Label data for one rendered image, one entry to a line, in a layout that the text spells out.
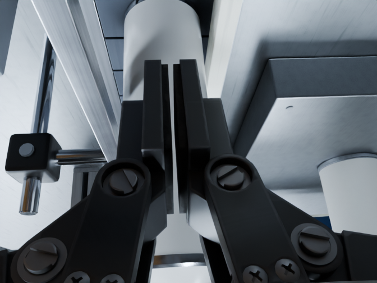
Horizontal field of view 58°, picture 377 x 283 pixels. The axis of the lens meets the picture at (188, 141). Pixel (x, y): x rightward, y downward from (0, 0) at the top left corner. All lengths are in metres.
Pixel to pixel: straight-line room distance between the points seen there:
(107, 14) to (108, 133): 0.08
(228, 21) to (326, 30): 0.18
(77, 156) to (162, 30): 0.11
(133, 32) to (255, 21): 0.15
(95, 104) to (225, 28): 0.09
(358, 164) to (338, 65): 0.19
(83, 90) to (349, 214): 0.43
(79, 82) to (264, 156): 0.36
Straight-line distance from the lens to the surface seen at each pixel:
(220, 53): 0.22
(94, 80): 0.16
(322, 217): 0.75
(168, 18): 0.21
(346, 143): 0.50
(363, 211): 0.52
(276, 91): 0.35
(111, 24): 0.25
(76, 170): 0.64
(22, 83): 0.42
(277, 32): 0.35
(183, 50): 0.20
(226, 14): 0.20
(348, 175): 0.53
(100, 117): 0.19
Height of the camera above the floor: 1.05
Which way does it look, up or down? 25 degrees down
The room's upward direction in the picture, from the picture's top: 176 degrees clockwise
